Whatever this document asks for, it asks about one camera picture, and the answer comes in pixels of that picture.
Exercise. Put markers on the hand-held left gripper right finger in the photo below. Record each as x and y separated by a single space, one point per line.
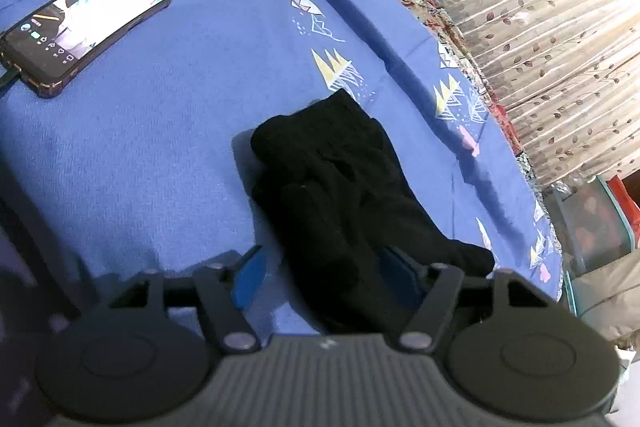
397 272

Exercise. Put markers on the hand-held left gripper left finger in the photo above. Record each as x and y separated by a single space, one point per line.
250 279

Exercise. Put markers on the black pants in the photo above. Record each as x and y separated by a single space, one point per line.
345 202

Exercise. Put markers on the black smartphone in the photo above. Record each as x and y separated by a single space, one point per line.
82 27

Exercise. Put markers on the beige leaf-print curtain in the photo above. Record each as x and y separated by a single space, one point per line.
540 17

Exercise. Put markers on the blue printed bedsheet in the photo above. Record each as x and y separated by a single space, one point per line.
210 72

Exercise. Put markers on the clear plastic storage box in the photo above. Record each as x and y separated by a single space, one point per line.
592 219

